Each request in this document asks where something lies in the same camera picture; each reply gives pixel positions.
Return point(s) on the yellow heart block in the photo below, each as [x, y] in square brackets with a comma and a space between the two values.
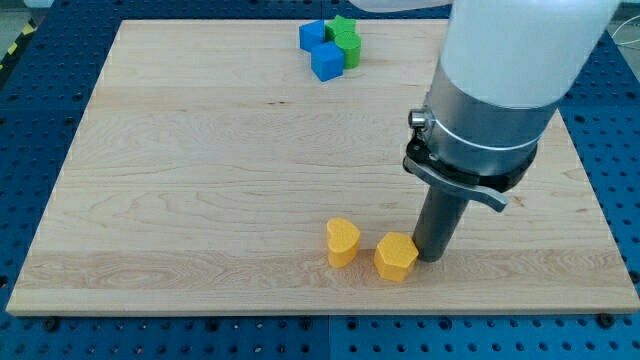
[343, 240]

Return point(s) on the wooden board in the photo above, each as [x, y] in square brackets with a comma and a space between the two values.
[210, 158]

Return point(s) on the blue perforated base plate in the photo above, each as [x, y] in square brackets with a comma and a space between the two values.
[47, 77]

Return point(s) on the blue cube block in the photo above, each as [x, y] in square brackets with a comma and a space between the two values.
[327, 61]

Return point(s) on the green cylinder block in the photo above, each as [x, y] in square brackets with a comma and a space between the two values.
[350, 44]

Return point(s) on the blue triangle block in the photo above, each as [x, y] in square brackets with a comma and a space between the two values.
[311, 34]

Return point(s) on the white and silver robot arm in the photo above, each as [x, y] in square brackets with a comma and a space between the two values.
[503, 67]

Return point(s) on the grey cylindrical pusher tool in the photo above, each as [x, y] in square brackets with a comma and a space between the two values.
[438, 219]

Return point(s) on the green star block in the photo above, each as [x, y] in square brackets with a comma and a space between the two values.
[338, 26]

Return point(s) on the yellow pentagon block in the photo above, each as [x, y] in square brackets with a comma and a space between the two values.
[395, 256]

